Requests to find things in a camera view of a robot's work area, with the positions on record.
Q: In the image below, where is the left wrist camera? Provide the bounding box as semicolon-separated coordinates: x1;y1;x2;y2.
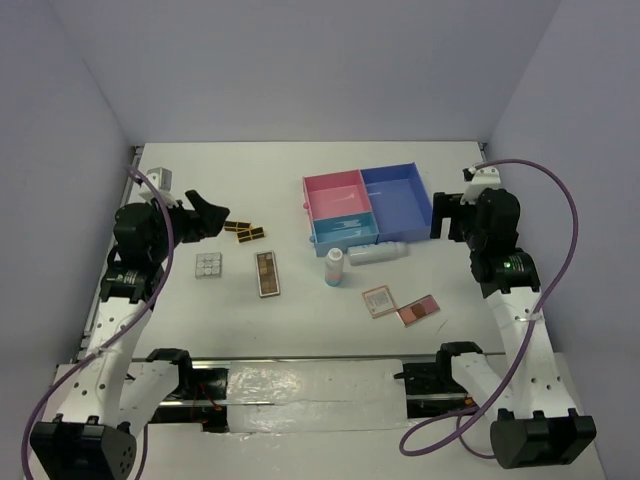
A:
146;167;172;193

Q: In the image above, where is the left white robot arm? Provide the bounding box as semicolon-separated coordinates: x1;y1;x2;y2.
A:
27;190;230;479

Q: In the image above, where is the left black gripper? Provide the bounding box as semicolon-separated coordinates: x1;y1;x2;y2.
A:
148;190;229;262

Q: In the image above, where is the upright white pastel bottle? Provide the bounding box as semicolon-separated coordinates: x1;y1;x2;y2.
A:
324;248;344;287

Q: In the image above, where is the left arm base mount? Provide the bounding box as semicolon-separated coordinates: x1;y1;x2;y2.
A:
118;361;228;434

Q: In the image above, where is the pink compact label up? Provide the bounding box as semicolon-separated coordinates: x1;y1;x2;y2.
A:
362;285;397;318

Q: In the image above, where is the long brown eyeshadow palette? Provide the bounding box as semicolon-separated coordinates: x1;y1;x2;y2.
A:
255;251;281;299

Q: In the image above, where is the silver white pan palette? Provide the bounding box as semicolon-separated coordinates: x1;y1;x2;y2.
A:
195;252;222;280

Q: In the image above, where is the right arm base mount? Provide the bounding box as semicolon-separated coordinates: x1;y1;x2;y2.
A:
393;362;477;419

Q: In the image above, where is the pink blue purple organizer tray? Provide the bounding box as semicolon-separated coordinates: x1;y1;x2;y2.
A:
302;163;432;257

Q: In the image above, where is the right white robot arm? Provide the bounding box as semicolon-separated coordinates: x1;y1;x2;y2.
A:
431;188;597;469

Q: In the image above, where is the lying white spray bottle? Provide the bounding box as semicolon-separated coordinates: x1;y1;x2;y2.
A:
347;241;409;266

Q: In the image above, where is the pink blush palette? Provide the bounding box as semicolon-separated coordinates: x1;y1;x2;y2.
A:
397;295;440;327

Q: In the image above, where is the black gold lipstick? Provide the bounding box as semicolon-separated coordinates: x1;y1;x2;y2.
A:
236;227;265;243
223;221;252;233

